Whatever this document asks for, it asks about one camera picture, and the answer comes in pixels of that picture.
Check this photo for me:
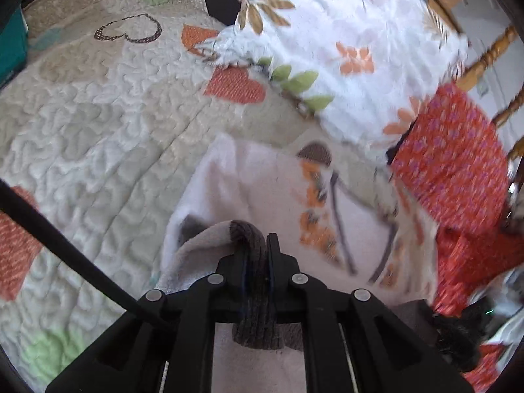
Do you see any light pink small garment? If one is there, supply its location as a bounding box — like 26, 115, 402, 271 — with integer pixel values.
157, 132, 441, 393

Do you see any black diagonal rod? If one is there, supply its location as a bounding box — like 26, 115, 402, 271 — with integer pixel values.
1, 180, 158, 324

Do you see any red floral pillow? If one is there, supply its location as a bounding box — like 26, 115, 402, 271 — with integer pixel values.
391, 84, 523, 392

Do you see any quilted heart pattern bedspread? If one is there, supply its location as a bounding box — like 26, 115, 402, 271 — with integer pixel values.
0, 0, 395, 393

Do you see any white floral pillow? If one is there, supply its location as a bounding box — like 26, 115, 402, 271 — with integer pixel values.
200, 0, 468, 150

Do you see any wooden spindle headboard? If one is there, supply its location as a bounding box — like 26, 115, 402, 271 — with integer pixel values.
416, 0, 524, 161

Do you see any teal package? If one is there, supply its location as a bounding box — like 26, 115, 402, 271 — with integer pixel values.
0, 7, 28, 87

